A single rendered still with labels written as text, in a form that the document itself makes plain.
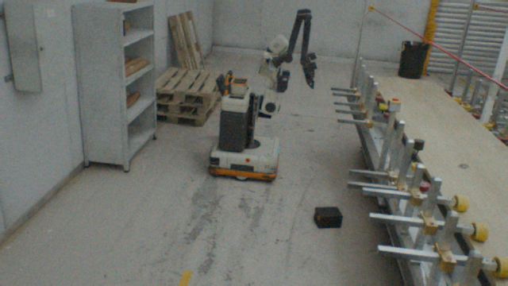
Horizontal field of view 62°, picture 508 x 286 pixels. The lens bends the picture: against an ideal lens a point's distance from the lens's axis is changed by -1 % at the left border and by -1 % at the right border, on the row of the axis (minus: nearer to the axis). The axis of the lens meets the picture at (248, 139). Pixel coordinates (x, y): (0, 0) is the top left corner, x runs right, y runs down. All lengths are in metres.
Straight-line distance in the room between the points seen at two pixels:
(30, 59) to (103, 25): 0.92
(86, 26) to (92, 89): 0.56
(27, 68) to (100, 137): 1.26
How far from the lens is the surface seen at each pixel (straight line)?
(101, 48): 4.04
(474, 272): 1.70
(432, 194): 2.09
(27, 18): 3.24
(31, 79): 3.33
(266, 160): 4.07
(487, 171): 3.03
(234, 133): 4.04
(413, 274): 2.21
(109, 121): 4.21
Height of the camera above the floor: 1.99
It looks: 23 degrees down
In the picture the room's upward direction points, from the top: 4 degrees clockwise
